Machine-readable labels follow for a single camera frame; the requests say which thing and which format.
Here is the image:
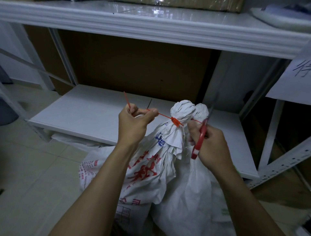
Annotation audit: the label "person's left hand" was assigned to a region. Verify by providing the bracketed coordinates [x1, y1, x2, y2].
[118, 103, 159, 147]

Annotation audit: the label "person's right hand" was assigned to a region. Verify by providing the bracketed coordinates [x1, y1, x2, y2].
[187, 120, 235, 171]

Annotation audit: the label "red handled scissors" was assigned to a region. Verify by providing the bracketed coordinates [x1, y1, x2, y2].
[191, 94, 219, 160]

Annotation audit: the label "long red zip tie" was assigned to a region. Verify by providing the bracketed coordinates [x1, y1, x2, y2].
[123, 91, 184, 127]

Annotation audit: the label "person's right forearm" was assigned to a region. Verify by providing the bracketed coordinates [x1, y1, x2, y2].
[216, 163, 285, 236]

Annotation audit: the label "person's left forearm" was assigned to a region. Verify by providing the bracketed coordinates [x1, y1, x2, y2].
[48, 142, 138, 236]

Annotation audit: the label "white woven sack red print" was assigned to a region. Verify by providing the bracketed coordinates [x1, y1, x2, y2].
[78, 99, 196, 236]

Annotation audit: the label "brown cardboard back sheet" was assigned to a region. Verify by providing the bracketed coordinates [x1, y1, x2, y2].
[24, 24, 215, 104]

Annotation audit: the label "plain white woven sack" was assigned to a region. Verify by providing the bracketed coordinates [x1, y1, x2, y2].
[151, 103, 237, 236]

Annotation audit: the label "white metal shelf rack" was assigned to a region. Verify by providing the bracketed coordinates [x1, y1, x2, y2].
[0, 0, 311, 190]

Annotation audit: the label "white paper sign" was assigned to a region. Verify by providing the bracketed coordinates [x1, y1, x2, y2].
[265, 42, 311, 106]

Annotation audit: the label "brown cardboard box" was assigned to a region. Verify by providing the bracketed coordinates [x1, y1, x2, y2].
[243, 97, 311, 210]

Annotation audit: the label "wrapped cardboard box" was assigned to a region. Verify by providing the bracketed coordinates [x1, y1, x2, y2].
[110, 0, 245, 12]

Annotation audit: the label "white plastic bag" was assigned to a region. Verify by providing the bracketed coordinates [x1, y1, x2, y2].
[250, 3, 311, 32]

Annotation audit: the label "grey metal rack frame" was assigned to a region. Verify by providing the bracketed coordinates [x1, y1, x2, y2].
[0, 21, 78, 122]

